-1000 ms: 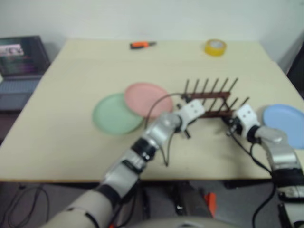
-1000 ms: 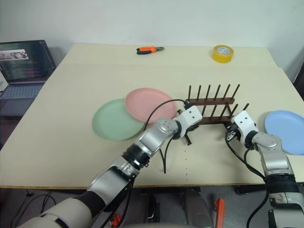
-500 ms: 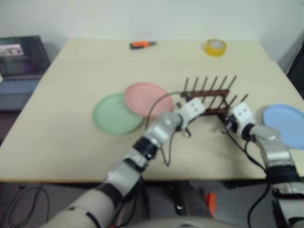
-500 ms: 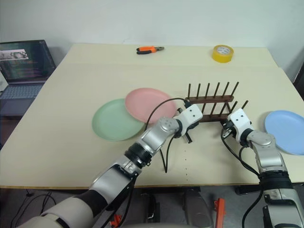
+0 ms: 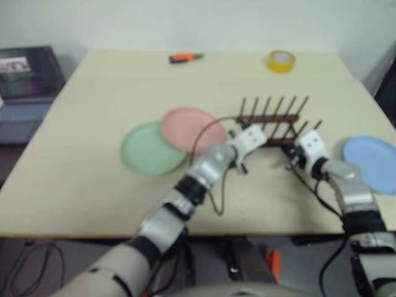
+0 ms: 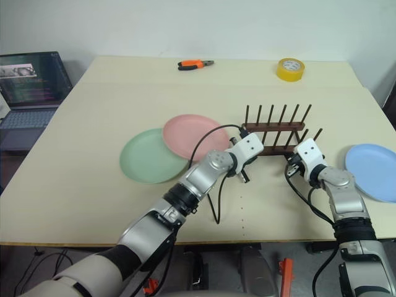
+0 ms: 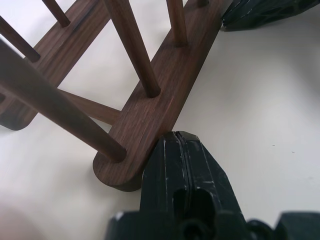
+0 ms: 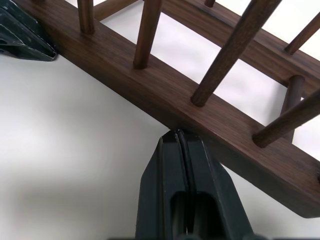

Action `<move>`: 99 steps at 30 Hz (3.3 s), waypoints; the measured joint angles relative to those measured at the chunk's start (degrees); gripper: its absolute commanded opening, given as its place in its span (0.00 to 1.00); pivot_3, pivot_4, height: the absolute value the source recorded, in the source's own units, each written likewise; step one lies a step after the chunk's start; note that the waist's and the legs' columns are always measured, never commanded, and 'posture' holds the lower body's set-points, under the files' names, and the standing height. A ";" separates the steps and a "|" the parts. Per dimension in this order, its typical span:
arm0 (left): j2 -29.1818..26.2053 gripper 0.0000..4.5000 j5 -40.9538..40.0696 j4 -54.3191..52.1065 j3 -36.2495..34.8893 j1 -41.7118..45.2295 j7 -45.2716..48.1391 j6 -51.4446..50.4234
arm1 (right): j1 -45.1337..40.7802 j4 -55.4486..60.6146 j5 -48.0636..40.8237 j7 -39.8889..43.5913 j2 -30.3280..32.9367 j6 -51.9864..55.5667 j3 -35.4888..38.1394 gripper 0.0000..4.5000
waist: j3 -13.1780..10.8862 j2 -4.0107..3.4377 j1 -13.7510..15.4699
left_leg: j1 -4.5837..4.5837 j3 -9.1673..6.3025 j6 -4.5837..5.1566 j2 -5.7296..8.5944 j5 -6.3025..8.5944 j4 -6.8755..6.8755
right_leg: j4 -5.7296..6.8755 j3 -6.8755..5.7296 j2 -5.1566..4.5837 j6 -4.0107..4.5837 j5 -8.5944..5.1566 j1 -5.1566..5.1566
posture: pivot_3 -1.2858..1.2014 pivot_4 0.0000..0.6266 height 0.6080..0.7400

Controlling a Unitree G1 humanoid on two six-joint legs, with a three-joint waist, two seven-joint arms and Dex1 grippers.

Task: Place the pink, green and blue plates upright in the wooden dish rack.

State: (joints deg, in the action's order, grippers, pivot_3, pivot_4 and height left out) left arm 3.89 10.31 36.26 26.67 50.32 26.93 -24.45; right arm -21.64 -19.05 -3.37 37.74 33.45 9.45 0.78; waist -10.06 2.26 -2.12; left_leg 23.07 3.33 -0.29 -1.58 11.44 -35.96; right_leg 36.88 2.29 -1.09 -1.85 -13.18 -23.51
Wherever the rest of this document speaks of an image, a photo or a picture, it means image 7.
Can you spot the dark wooden dish rack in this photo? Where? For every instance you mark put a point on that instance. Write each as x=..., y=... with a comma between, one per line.
x=150, y=112

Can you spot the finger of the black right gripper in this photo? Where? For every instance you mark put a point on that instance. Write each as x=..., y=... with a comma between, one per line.
x=275, y=18
x=250, y=6

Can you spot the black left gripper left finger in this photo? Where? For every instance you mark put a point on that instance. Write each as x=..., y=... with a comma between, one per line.
x=162, y=175

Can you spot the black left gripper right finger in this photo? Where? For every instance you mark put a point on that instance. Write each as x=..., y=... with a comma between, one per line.
x=210, y=180

